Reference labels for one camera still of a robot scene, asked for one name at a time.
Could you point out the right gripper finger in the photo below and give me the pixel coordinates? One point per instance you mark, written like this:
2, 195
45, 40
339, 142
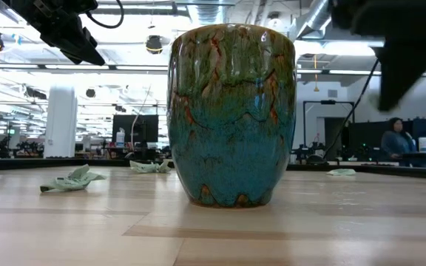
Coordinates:
414, 66
388, 70

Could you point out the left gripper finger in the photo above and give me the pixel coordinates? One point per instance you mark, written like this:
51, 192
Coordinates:
85, 53
89, 41

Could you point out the black background robot arm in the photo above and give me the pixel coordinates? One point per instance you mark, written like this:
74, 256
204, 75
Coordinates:
307, 152

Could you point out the person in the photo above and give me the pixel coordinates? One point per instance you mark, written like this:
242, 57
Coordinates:
396, 142

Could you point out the white room pillar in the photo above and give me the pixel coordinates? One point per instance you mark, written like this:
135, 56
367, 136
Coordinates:
60, 122

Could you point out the black background monitor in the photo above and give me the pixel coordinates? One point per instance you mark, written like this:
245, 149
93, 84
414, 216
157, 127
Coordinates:
364, 140

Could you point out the black computer monitor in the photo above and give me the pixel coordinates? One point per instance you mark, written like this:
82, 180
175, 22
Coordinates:
144, 127

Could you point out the teal green glazed ceramic vase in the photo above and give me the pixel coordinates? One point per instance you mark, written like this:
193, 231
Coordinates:
231, 129

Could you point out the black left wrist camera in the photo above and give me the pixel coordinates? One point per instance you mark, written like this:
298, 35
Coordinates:
71, 56

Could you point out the long ceiling light rail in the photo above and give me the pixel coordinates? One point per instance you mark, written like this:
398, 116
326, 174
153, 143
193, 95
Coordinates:
324, 71
40, 67

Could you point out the black background gantry frame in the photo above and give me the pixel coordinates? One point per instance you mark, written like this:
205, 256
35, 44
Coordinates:
327, 102

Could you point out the silver spiral ventilation duct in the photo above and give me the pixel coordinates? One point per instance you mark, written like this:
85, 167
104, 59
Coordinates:
318, 16

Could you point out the black aluminium table frame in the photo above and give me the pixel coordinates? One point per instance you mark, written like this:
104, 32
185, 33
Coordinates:
50, 163

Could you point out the grey ribbed ceiling duct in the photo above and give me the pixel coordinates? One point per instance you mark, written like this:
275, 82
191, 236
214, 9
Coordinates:
205, 14

